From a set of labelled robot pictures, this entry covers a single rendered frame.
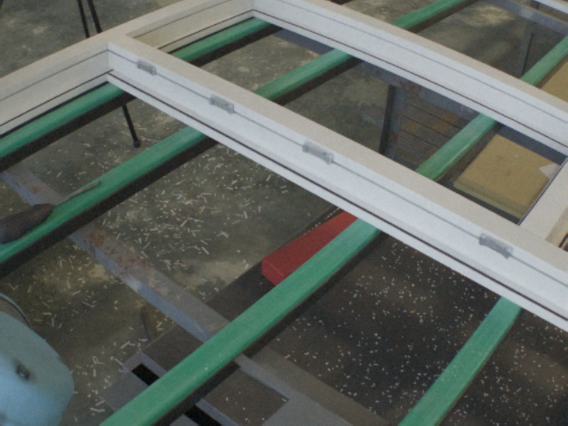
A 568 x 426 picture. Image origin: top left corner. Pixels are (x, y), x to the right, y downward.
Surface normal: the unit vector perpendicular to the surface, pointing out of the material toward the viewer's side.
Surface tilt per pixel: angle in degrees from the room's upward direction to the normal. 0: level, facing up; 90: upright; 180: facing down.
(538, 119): 90
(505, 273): 90
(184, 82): 90
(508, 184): 0
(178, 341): 0
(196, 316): 0
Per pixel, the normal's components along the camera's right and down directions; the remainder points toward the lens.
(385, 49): -0.62, 0.44
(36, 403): 0.67, 0.24
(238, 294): 0.08, -0.79
